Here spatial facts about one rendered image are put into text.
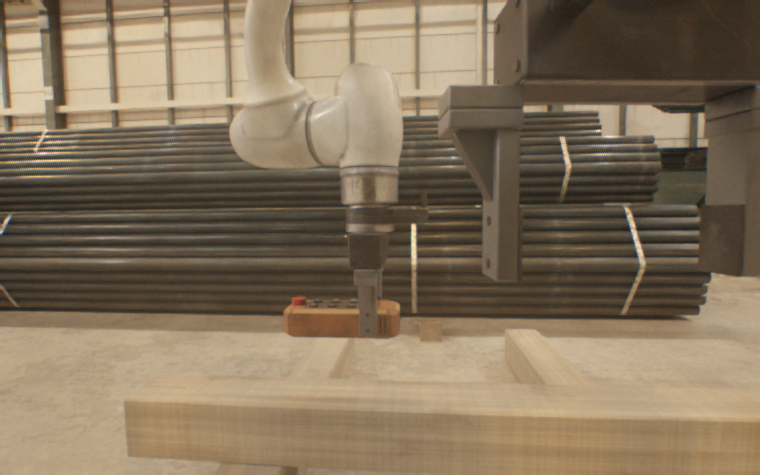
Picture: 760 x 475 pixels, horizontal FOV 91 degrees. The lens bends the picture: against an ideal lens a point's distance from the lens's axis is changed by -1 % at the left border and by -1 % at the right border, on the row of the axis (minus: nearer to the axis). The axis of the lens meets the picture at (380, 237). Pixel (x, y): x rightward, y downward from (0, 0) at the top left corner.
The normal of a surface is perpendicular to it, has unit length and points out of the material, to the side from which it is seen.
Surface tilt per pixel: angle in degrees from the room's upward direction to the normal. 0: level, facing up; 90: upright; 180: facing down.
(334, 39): 90
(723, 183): 90
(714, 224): 90
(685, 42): 90
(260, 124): 112
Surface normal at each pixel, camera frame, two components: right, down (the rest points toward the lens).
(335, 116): -0.44, 0.02
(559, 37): 0.03, 0.07
